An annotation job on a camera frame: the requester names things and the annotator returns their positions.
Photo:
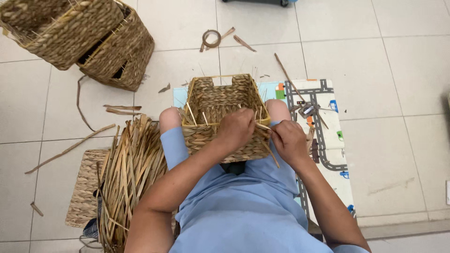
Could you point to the small unfinished woven basket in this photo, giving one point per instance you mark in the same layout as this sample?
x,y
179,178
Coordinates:
x,y
218,95

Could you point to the dried reed weaving strand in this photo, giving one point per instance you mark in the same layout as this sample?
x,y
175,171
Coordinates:
x,y
268,147

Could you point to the person's leg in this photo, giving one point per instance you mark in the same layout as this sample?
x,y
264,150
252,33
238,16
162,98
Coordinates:
x,y
278,109
169,119

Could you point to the large woven seagrass basket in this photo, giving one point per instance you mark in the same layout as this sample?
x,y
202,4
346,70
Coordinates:
x,y
59,31

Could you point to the flat woven seagrass mat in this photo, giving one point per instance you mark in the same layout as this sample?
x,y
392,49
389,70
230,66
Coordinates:
x,y
84,189

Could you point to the small metal cutting tool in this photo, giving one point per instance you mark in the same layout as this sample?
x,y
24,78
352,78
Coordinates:
x,y
306,110

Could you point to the person's right hand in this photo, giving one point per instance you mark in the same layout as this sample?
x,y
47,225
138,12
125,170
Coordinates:
x,y
291,142

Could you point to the pile of dried reed strips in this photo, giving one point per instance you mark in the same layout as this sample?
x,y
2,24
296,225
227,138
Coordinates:
x,y
130,175

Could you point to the long thin reed stalk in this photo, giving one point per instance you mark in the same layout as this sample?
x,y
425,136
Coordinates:
x,y
289,79

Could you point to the person's left hand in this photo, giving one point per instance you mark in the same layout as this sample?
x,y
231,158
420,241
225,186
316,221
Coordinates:
x,y
235,130

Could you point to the small reed scrap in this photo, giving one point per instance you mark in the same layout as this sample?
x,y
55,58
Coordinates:
x,y
36,209
164,88

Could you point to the person's right leg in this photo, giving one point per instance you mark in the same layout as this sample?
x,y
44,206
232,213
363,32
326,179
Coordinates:
x,y
278,109

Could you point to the dark wheeled object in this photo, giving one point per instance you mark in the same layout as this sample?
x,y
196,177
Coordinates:
x,y
260,1

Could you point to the dark patterned cloth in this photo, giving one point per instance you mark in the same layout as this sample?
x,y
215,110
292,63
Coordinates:
x,y
92,226

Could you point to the road print play mat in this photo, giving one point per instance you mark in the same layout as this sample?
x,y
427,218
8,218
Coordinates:
x,y
327,140

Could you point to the long straight dried reed strip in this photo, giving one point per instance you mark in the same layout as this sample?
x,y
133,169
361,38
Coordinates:
x,y
70,148

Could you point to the person's right fingers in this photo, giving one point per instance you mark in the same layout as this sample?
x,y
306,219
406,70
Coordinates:
x,y
276,135

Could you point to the person's light blue clothing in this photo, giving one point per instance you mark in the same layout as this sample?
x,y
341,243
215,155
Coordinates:
x,y
242,210

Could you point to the person's left leg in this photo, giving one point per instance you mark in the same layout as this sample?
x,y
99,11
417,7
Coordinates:
x,y
169,119

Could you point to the person's left fingers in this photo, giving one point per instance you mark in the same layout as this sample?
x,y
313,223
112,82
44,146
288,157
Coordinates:
x,y
251,117

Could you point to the brown tape roll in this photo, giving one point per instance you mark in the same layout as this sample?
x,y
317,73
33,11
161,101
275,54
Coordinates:
x,y
211,38

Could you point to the curved thin reed strip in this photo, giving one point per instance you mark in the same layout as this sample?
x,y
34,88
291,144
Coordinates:
x,y
80,105

